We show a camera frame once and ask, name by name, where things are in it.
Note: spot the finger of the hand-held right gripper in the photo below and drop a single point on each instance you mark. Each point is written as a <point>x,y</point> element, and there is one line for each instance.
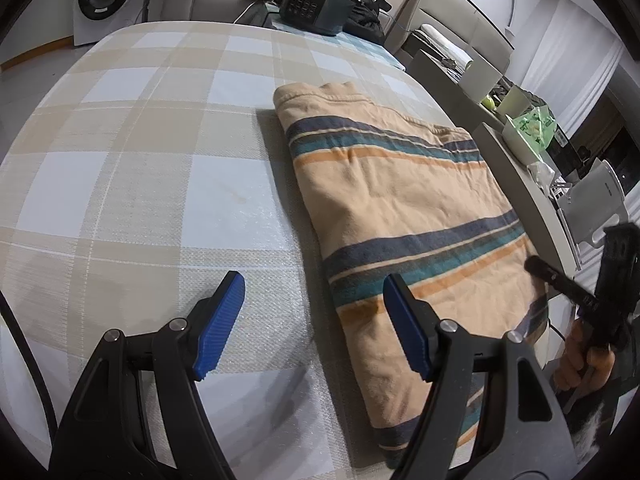
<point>555,275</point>

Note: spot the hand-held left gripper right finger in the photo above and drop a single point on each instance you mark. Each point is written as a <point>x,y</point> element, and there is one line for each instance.
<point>407,330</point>

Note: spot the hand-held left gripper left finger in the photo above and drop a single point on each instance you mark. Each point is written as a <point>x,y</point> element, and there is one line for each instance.
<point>220,325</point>

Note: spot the beige striped garment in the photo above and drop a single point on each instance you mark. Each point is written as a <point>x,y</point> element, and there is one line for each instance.
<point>400,195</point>

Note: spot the person's right forearm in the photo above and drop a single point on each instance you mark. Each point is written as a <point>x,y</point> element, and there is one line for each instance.
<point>597,420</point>

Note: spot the person's right hand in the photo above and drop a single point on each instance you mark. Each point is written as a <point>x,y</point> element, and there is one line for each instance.
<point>575,365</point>

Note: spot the grey curved counter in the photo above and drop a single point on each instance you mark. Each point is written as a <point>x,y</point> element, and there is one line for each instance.
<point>525,195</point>

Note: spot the green fruit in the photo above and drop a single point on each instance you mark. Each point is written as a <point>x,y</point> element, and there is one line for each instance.
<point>490,103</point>

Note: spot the white curtain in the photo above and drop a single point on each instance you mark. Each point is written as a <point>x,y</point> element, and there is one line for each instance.
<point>570,60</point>

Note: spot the beige couch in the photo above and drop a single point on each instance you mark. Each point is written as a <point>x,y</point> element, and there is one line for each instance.
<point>450,20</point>

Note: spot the black appliance with red display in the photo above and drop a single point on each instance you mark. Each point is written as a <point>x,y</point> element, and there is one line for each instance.
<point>315,7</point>

